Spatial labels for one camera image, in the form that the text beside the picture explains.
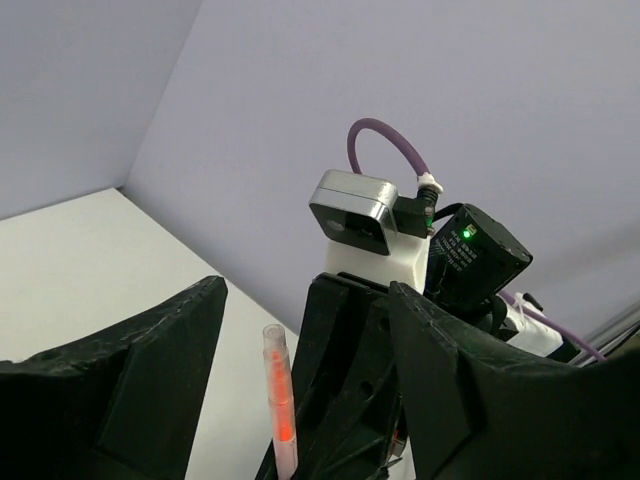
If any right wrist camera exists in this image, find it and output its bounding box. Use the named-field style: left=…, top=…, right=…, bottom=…
left=309, top=170, right=437, bottom=293

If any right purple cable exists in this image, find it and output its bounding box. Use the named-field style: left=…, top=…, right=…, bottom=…
left=347, top=117, right=609, bottom=361

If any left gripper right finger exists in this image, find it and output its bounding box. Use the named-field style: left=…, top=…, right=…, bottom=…
left=389, top=283, right=639, bottom=479

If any orange red thin pen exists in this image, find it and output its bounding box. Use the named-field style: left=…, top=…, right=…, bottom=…
left=263, top=324, right=298, bottom=479

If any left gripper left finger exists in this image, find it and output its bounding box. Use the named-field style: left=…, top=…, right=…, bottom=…
left=1, top=276, right=228, bottom=479

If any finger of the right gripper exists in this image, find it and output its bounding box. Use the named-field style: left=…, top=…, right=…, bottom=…
left=254, top=272, right=406, bottom=480

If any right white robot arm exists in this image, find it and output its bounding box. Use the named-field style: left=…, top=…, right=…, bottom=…
left=292, top=203, right=586, bottom=479

